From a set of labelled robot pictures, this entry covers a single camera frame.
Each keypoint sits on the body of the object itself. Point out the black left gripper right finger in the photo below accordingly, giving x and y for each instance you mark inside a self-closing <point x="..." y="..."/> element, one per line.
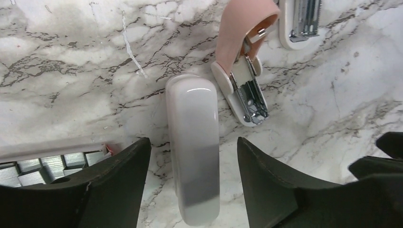
<point x="279" y="196"/>

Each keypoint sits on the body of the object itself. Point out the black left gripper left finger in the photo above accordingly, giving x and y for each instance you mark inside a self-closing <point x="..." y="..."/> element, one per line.
<point x="107" y="194"/>

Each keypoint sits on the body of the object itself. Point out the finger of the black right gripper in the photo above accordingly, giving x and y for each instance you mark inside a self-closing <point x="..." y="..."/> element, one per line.
<point x="391" y="143"/>

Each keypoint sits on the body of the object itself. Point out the staple box tray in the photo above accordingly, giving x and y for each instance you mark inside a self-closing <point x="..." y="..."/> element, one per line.
<point x="48" y="169"/>

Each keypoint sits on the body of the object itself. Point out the long white stapler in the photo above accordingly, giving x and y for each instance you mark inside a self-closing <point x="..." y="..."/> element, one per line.
<point x="193" y="127"/>

